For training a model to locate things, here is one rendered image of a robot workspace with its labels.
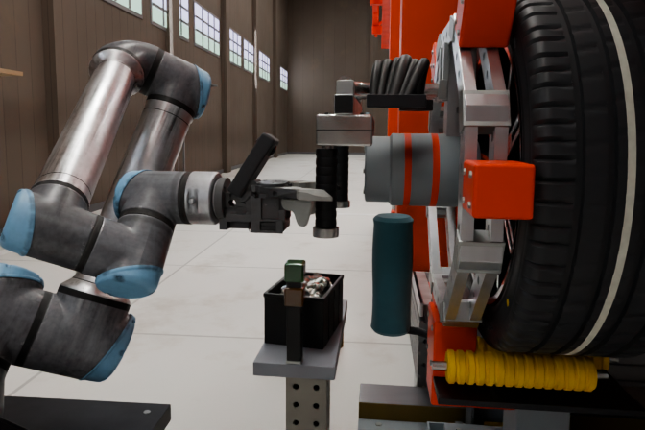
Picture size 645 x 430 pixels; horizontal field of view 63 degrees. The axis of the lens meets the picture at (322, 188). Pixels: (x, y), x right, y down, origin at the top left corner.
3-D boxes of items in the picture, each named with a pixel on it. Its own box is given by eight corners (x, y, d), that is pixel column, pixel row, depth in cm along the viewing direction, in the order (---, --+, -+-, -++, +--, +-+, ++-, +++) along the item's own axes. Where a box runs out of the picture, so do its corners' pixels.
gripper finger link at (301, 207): (332, 228, 81) (290, 222, 87) (333, 190, 80) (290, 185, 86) (319, 231, 78) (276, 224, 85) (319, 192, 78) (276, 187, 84)
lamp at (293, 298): (303, 308, 106) (303, 288, 106) (283, 307, 106) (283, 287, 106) (305, 301, 110) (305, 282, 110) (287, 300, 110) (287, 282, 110)
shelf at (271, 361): (334, 380, 107) (335, 366, 107) (252, 375, 109) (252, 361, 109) (346, 309, 150) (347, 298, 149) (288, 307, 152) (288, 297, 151)
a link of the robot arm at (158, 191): (125, 236, 92) (140, 189, 98) (194, 238, 91) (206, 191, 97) (103, 206, 85) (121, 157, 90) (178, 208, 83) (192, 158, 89)
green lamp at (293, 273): (303, 283, 105) (303, 264, 105) (283, 282, 106) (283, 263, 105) (305, 277, 109) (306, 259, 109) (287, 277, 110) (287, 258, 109)
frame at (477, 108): (499, 370, 77) (517, -15, 72) (453, 367, 78) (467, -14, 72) (450, 272, 131) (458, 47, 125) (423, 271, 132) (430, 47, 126)
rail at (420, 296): (444, 373, 166) (447, 305, 163) (415, 371, 167) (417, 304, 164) (405, 228, 410) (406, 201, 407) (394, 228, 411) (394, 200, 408)
